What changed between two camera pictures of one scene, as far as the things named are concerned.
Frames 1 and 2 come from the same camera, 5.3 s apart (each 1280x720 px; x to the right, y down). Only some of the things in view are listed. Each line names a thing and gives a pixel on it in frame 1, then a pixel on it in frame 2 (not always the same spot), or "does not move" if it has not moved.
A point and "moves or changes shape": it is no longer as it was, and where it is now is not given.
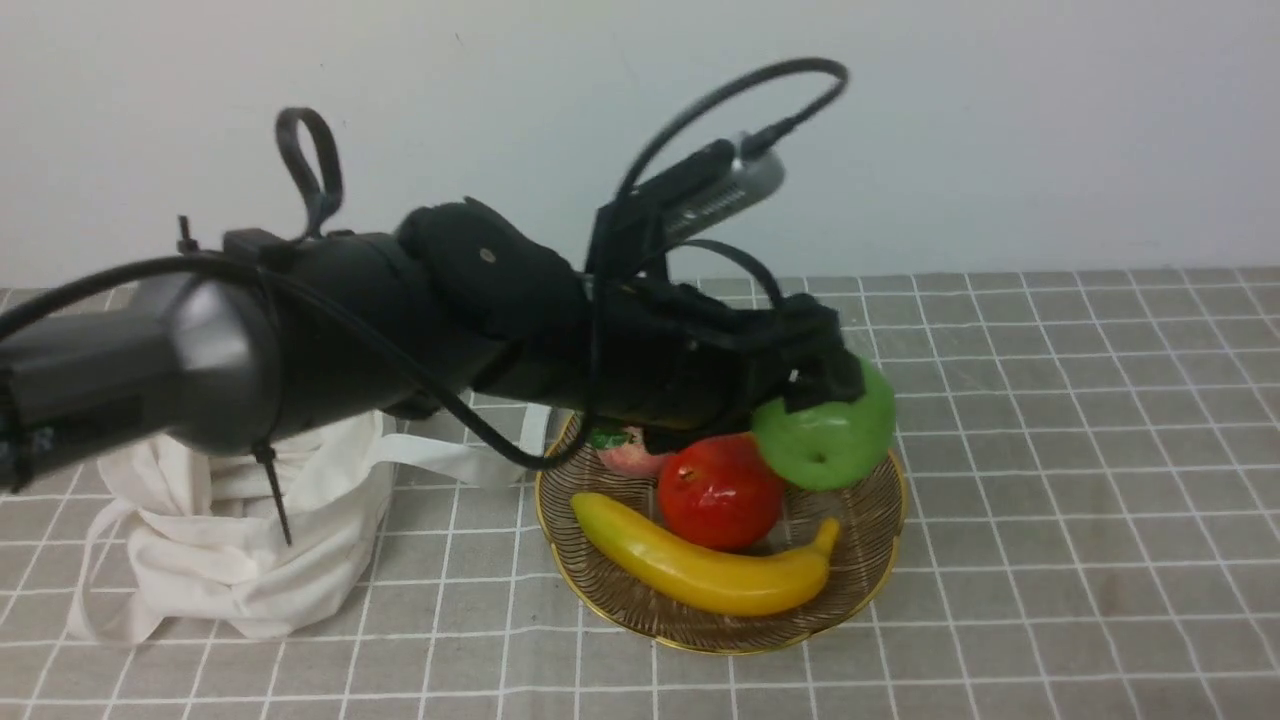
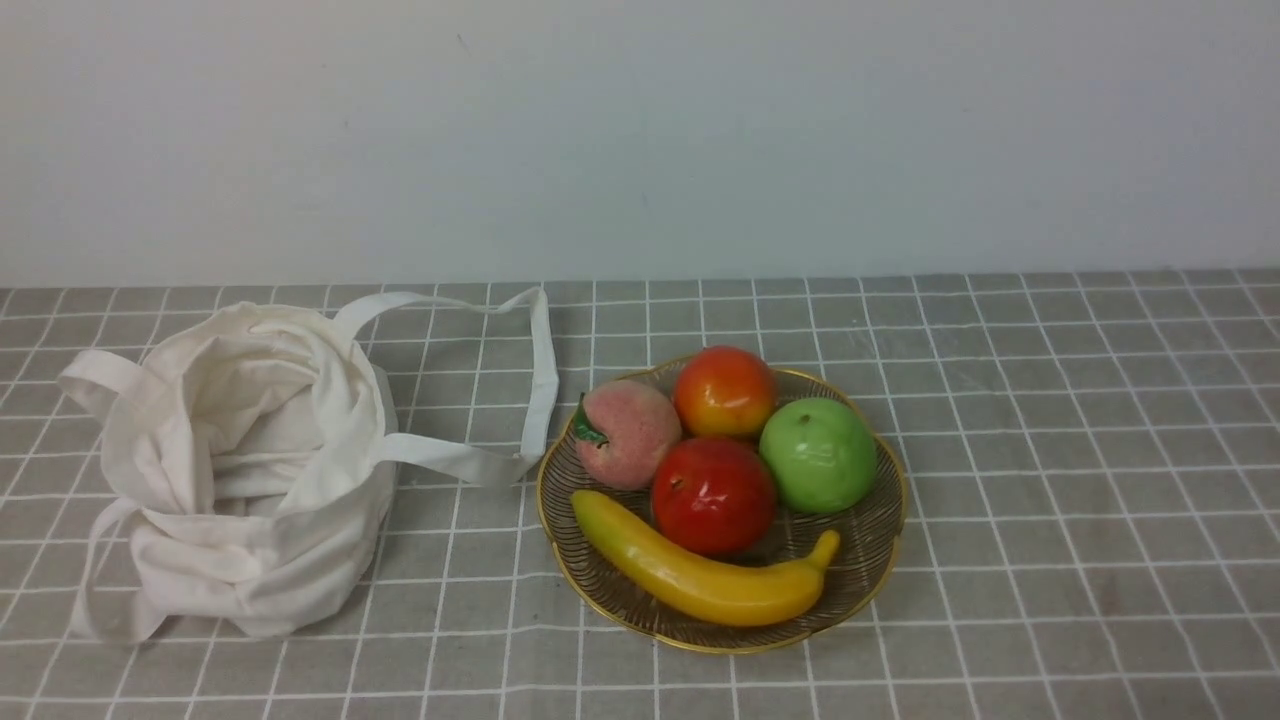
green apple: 831,445 moves or changes shape
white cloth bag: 192,544 does not move
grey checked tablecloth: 1090,459 does not move
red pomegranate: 722,492 does not move
